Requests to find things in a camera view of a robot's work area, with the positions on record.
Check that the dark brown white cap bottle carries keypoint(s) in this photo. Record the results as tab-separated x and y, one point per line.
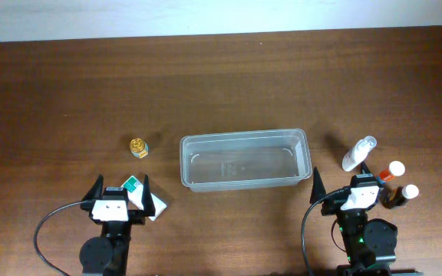
400	196

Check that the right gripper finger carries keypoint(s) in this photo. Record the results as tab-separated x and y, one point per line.
364	169
318	192

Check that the clear plastic container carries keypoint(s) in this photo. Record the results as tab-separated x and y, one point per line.
244	160

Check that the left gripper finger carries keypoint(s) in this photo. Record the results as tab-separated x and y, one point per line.
95	191
147	199

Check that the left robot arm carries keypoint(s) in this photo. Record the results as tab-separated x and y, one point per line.
107	253

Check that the white green medicine box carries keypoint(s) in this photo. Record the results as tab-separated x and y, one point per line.
134	189

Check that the white clear cap spray bottle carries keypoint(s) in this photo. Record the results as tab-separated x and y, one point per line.
358	153

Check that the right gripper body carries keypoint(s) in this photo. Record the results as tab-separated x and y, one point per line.
334	204

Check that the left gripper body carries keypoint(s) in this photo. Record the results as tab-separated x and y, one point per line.
134	217

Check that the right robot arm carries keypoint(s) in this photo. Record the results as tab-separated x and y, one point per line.
368	244

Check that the orange white cap bottle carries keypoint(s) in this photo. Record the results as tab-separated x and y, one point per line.
395	169

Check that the small gold lid jar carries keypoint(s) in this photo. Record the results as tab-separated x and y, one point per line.
139	148

